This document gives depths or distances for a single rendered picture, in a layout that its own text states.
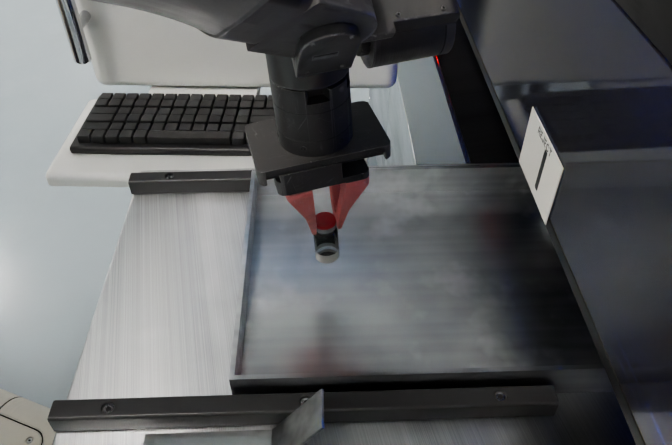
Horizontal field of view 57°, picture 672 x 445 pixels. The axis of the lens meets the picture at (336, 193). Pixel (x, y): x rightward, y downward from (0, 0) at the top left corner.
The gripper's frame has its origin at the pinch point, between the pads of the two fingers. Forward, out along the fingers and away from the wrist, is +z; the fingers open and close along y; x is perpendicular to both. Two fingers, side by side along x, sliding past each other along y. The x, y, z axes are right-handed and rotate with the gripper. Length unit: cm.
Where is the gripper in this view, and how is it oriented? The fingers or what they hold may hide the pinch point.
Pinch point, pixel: (324, 220)
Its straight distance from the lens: 53.3
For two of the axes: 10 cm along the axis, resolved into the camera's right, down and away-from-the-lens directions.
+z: 0.7, 7.5, 6.6
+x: -2.6, -6.2, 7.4
